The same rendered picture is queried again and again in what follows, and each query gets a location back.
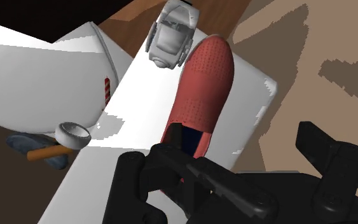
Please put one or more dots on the orange wooden stick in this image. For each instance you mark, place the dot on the orange wooden stick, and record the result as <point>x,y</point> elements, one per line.
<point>44,153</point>

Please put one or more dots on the flat blue grey object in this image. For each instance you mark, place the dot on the flat blue grey object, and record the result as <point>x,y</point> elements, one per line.
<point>22,142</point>

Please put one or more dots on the red perforated slip-on shoe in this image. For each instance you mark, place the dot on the red perforated slip-on shoe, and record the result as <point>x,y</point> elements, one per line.
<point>205,86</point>

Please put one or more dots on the small white round bowl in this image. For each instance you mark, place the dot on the small white round bowl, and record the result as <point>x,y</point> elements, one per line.
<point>70,141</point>

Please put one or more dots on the red white striped object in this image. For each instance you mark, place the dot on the red white striped object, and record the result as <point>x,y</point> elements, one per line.
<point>107,91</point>

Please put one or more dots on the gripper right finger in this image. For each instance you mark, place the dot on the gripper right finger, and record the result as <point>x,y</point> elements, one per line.
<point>336,173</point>

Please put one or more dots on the grey white toy vehicle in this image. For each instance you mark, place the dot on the grey white toy vehicle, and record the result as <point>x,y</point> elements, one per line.
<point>171,37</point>

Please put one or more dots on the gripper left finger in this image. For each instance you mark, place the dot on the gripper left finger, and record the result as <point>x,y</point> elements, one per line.
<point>166,173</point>

